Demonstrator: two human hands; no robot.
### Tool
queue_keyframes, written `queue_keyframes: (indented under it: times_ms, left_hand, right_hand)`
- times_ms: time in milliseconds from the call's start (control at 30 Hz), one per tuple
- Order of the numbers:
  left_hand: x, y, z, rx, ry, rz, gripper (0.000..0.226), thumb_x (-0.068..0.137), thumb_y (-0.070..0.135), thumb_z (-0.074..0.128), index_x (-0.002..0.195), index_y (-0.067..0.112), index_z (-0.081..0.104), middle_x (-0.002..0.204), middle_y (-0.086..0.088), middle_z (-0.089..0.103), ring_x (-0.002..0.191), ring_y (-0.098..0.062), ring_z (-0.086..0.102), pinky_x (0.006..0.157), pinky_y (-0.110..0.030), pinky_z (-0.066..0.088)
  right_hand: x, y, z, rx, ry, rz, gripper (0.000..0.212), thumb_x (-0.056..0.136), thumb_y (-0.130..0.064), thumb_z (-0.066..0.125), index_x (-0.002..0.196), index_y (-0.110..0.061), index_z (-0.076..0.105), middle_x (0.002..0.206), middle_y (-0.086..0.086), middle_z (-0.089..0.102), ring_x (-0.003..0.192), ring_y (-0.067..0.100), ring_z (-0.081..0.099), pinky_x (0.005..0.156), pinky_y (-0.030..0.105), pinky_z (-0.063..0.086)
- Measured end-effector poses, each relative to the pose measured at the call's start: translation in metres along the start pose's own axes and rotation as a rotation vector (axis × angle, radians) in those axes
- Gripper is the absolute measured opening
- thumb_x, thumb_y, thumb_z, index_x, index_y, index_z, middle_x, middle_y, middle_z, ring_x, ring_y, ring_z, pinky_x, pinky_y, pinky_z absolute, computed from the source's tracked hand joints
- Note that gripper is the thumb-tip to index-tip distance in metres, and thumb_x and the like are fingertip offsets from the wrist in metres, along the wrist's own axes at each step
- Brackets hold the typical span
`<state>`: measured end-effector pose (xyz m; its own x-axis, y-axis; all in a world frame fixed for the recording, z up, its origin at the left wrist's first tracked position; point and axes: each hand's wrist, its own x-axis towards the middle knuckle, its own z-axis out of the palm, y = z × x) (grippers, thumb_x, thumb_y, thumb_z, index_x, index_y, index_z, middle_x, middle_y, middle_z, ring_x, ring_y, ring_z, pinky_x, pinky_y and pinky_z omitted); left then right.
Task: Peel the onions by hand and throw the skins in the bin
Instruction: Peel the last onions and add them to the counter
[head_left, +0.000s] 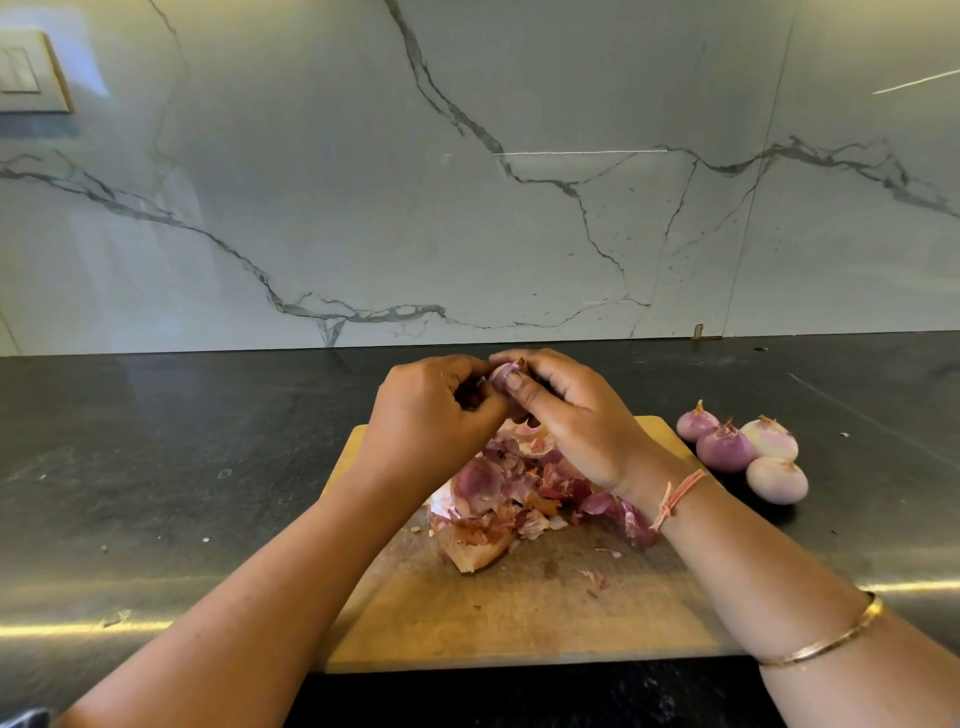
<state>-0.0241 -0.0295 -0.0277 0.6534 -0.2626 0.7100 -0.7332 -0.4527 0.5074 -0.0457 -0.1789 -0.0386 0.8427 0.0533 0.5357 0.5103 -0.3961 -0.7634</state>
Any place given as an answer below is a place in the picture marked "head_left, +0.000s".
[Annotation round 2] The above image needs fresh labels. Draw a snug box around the person's right hand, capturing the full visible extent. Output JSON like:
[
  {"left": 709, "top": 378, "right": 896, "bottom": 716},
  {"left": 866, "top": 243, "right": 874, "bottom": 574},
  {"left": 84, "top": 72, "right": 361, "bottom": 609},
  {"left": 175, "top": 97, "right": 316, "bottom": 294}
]
[{"left": 487, "top": 348, "right": 695, "bottom": 512}]

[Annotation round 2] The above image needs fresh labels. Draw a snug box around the red onion with pale patch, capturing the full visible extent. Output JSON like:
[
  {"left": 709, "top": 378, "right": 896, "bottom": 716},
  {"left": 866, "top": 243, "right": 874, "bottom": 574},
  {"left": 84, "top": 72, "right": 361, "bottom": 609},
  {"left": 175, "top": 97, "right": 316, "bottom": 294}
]
[{"left": 480, "top": 363, "right": 527, "bottom": 404}]

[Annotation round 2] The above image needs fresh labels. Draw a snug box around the white wall switch plate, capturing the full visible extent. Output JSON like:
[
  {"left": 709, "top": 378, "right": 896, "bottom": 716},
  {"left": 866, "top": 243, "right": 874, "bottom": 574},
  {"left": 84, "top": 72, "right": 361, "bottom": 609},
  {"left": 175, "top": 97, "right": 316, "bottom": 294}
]
[{"left": 0, "top": 30, "right": 74, "bottom": 114}]

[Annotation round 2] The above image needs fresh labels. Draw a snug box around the brownish red onion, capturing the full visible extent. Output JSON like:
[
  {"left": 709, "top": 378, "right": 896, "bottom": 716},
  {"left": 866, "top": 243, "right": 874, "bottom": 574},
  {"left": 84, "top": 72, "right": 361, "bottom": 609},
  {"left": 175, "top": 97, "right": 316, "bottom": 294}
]
[{"left": 741, "top": 415, "right": 801, "bottom": 462}]

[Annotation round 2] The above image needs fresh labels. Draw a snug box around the orange thread bracelet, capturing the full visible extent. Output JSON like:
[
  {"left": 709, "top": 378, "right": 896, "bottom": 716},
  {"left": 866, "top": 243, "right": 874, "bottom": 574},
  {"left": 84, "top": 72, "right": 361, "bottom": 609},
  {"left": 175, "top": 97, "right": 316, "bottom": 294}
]
[{"left": 651, "top": 468, "right": 710, "bottom": 534}]

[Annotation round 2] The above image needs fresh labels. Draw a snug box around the person's left hand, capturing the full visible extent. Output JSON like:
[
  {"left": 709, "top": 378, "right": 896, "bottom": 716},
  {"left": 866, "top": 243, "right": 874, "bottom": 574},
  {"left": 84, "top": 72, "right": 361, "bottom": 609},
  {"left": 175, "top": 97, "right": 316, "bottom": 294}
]
[{"left": 357, "top": 355, "right": 524, "bottom": 504}]

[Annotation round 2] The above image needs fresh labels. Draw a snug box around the gold bangle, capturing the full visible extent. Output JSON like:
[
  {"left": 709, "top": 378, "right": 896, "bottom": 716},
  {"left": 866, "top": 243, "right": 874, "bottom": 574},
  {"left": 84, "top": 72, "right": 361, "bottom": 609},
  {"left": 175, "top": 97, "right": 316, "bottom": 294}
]
[{"left": 757, "top": 591, "right": 885, "bottom": 669}]

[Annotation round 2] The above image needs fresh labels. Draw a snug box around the wooden cutting board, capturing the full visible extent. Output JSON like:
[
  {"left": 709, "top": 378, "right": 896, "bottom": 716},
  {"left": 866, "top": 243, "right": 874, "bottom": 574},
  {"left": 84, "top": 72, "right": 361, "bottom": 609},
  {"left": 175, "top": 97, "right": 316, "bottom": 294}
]
[{"left": 315, "top": 415, "right": 749, "bottom": 674}]

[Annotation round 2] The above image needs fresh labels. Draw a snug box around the person's left forearm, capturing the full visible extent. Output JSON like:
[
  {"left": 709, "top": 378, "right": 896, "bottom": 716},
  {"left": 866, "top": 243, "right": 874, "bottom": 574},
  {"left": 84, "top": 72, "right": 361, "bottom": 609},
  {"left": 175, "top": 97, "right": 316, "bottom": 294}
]
[{"left": 60, "top": 477, "right": 410, "bottom": 728}]

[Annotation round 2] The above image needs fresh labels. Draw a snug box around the person's right forearm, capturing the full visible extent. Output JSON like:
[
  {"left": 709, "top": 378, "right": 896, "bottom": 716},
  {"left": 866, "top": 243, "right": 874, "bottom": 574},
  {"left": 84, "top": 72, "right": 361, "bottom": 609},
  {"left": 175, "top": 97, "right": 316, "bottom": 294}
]
[{"left": 660, "top": 471, "right": 960, "bottom": 728}]

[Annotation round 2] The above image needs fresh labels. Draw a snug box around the pile of onion peels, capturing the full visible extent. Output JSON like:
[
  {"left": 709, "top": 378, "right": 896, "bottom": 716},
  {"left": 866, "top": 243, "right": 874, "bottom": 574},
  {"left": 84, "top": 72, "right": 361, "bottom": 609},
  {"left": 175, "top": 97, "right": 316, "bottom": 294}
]
[{"left": 423, "top": 420, "right": 665, "bottom": 576}]

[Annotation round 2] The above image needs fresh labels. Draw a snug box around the small red onion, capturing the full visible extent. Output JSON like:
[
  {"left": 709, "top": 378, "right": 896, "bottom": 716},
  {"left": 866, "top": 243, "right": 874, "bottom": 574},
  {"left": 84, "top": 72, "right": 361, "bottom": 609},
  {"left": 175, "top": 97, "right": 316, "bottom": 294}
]
[{"left": 676, "top": 399, "right": 722, "bottom": 444}]

